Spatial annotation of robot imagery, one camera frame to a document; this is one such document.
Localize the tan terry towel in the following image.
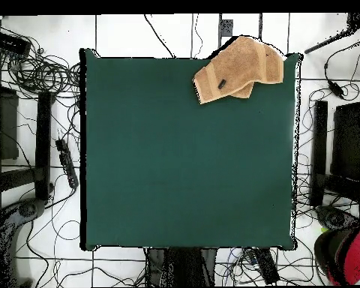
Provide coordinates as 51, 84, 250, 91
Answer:
192, 35, 285, 105

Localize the dark flat panel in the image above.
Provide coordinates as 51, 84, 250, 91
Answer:
330, 100, 360, 182
0, 85, 20, 161

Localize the dark green table cloth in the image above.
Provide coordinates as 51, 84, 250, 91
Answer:
79, 47, 303, 251

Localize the black power strip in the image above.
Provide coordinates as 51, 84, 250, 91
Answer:
55, 138, 80, 190
247, 247, 281, 286

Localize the black stand base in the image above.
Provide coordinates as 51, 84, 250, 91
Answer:
0, 90, 53, 201
309, 99, 360, 208

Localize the small grey square patch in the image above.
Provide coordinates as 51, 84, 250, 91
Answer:
218, 19, 234, 38

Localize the grey chair base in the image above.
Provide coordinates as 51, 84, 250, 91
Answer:
314, 204, 360, 232
0, 197, 47, 287

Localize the black power adapter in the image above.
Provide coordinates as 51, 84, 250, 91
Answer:
328, 80, 346, 100

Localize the black electronics box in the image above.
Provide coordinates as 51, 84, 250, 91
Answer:
0, 30, 32, 57

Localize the black tripod pole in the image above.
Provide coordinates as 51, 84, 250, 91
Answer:
304, 12, 360, 56

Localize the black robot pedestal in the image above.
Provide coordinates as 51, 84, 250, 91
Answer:
145, 247, 218, 287

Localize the black floor cable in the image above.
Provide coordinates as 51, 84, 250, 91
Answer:
142, 13, 177, 59

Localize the black cable tangle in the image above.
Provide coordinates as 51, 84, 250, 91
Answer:
0, 22, 82, 101

